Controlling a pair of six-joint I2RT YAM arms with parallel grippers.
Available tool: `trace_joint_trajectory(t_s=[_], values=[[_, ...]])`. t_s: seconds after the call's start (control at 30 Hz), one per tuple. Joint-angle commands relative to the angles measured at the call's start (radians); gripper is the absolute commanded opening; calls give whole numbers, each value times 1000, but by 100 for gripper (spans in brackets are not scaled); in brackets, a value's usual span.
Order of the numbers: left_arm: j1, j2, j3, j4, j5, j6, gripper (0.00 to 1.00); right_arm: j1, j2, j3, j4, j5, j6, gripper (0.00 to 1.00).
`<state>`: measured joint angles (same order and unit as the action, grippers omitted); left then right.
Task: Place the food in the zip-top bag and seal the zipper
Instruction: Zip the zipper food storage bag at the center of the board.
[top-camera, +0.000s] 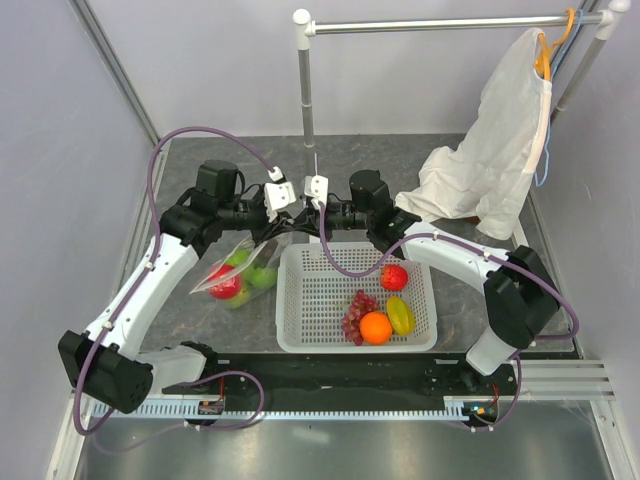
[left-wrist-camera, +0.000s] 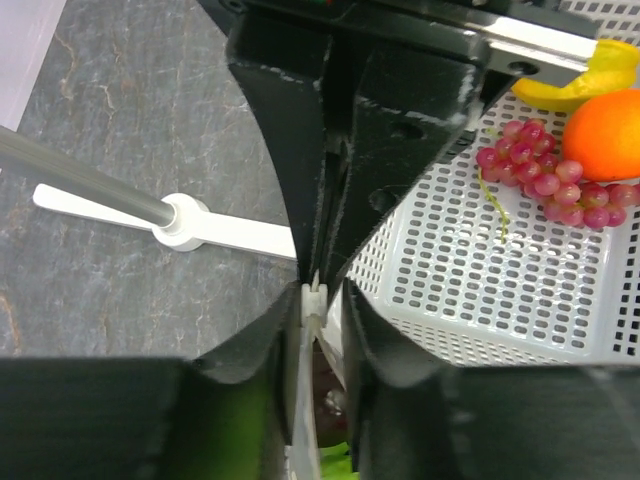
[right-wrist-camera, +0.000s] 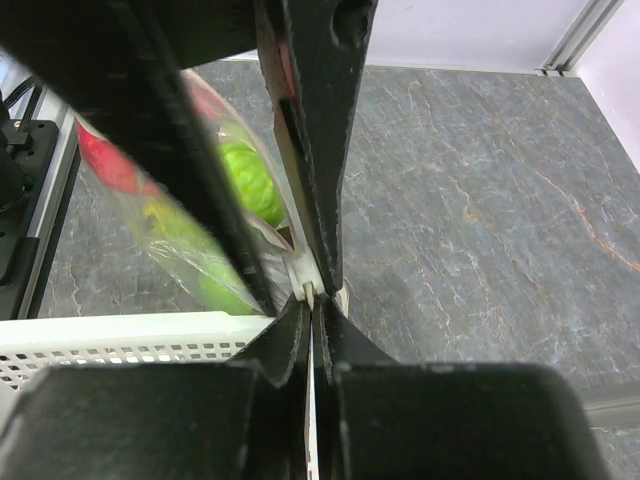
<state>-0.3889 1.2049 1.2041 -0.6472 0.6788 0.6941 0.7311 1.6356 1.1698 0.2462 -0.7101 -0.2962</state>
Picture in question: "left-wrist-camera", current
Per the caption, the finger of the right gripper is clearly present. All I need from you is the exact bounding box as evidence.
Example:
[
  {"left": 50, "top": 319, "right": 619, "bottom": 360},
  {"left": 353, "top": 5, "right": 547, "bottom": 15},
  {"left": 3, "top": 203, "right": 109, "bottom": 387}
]
[{"left": 227, "top": 22, "right": 331, "bottom": 280}]

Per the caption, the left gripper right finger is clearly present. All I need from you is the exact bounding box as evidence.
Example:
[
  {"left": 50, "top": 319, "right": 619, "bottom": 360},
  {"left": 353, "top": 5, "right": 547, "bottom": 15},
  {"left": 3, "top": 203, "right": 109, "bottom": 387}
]
[{"left": 341, "top": 281, "right": 639, "bottom": 480}]

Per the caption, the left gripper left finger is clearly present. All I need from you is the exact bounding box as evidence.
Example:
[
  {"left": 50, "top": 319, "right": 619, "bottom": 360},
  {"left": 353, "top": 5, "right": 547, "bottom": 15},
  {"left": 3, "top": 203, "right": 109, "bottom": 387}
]
[{"left": 1, "top": 287, "right": 300, "bottom": 479}]

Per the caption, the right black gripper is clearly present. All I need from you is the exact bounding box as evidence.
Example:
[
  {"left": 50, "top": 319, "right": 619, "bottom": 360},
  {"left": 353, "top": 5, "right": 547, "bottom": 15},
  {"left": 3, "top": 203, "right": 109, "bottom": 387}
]
[{"left": 200, "top": 1, "right": 598, "bottom": 285}]

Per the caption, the clear zip top bag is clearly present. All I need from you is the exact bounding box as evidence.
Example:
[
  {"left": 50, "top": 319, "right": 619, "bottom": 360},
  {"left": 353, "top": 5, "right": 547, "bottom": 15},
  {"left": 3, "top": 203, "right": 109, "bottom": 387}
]
[{"left": 287, "top": 274, "right": 344, "bottom": 479}]

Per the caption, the green lettuce toy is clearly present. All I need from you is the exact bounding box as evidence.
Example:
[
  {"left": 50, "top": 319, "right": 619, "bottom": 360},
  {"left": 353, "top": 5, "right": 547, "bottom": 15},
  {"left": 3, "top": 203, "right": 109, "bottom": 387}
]
[{"left": 319, "top": 442, "right": 359, "bottom": 480}]

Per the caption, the purple grape bunch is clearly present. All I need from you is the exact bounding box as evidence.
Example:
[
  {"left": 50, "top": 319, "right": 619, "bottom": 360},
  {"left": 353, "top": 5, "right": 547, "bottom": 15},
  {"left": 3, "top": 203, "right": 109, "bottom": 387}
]
[{"left": 475, "top": 118, "right": 639, "bottom": 243}]

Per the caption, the white plastic mesh basket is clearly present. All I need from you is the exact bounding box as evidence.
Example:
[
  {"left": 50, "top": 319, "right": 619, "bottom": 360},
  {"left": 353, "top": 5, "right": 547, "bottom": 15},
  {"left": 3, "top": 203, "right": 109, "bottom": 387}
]
[{"left": 324, "top": 0, "right": 640, "bottom": 369}]

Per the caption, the metal clothes rack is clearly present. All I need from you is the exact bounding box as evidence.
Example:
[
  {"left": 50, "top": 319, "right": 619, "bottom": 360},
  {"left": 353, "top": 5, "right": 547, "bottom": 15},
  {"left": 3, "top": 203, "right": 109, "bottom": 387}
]
[{"left": 1, "top": 127, "right": 296, "bottom": 260}]

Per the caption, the orange fruit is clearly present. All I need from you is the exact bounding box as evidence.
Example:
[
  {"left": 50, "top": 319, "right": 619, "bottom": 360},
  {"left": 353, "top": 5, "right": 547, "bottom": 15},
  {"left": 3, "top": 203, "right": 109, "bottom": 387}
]
[{"left": 562, "top": 89, "right": 639, "bottom": 182}]

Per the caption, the yellow starfruit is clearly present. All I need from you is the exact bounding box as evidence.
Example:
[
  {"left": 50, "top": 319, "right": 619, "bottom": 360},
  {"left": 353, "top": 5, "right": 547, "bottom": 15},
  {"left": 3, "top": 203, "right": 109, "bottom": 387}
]
[{"left": 512, "top": 39, "right": 639, "bottom": 113}]

